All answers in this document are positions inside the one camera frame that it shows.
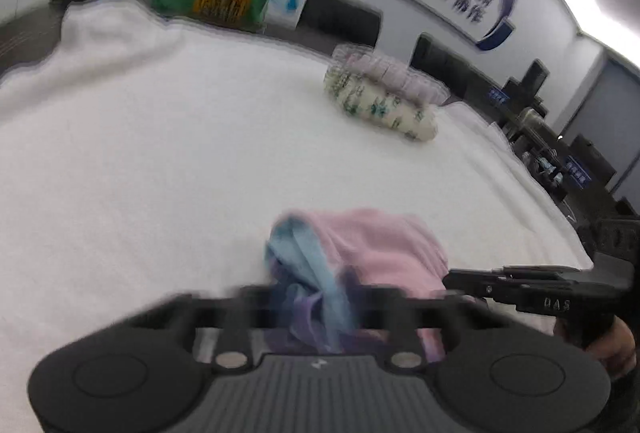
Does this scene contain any pink floral garment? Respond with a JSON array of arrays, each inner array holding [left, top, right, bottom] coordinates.
[[332, 44, 449, 105]]

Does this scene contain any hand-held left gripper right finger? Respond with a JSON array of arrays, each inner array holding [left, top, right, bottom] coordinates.
[[350, 285, 483, 366]]

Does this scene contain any pink and blue garment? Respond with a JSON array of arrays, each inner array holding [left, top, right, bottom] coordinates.
[[264, 208, 451, 360]]

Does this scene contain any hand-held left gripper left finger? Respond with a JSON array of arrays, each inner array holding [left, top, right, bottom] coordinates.
[[165, 285, 283, 366]]

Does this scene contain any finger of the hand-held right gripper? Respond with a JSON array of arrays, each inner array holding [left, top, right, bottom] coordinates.
[[442, 265, 591, 305]]

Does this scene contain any white fluffy towel blanket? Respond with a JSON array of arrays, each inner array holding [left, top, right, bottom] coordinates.
[[0, 0, 596, 433]]

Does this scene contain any person's right hand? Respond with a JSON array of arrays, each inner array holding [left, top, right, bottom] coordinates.
[[552, 313, 638, 381]]

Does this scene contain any cream green floral garment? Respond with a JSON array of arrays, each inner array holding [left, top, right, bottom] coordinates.
[[323, 63, 439, 142]]

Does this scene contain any black office chair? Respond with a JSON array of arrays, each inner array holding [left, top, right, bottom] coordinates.
[[297, 0, 384, 49], [409, 33, 501, 103]]

